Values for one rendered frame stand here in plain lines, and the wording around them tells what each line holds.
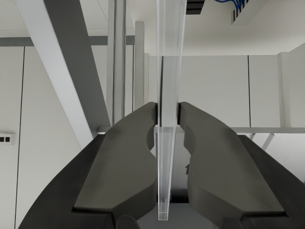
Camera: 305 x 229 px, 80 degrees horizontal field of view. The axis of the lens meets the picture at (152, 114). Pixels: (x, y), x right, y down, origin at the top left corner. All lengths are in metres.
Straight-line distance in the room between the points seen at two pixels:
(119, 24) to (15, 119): 2.05
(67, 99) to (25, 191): 2.28
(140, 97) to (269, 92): 1.78
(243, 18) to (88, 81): 0.52
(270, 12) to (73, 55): 0.65
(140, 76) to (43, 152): 1.80
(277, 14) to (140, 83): 0.48
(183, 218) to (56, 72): 0.27
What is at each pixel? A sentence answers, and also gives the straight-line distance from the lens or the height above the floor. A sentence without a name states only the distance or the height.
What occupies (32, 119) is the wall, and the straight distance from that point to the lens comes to 2.33.
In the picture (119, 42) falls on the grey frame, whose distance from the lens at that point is 0.51.
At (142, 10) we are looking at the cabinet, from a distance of 0.64.
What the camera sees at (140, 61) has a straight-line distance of 0.63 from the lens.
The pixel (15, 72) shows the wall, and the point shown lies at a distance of 2.53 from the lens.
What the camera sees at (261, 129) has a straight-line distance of 0.25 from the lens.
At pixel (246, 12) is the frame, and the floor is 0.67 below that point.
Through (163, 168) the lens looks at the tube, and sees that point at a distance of 0.18.
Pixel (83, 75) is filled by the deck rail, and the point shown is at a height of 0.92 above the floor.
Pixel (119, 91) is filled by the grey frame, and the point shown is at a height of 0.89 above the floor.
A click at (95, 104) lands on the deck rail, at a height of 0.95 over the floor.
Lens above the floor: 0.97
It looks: 4 degrees down
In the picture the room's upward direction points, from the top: 180 degrees counter-clockwise
